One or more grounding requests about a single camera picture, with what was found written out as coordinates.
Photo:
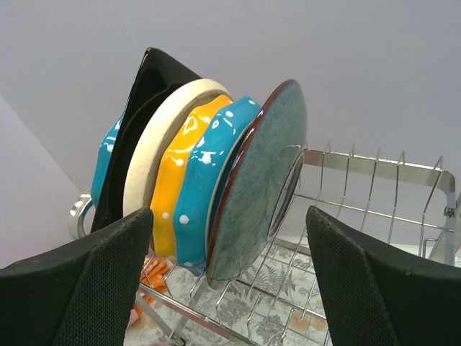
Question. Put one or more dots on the pink whale pattern cloth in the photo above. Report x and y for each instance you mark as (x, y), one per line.
(133, 317)

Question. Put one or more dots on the cream white plate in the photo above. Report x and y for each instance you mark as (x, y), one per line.
(158, 134)

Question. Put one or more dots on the blue dotted plate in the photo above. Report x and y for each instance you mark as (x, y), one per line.
(103, 158)
(205, 167)

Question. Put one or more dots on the orange dotted plate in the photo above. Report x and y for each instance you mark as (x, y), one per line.
(171, 173)

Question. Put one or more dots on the steel dish rack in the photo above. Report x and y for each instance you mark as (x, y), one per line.
(413, 207)

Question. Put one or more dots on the orange cloth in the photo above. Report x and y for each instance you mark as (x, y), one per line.
(153, 274)

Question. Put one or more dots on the dark green brown plate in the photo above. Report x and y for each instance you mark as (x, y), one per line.
(260, 185)

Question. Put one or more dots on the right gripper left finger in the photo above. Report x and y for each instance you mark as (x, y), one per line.
(80, 293)

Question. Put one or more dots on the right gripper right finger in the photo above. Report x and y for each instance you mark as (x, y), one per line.
(376, 294)

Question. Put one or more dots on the black square plate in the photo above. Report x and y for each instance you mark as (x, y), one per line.
(158, 76)

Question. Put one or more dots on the floral table mat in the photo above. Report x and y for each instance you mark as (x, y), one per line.
(275, 302)

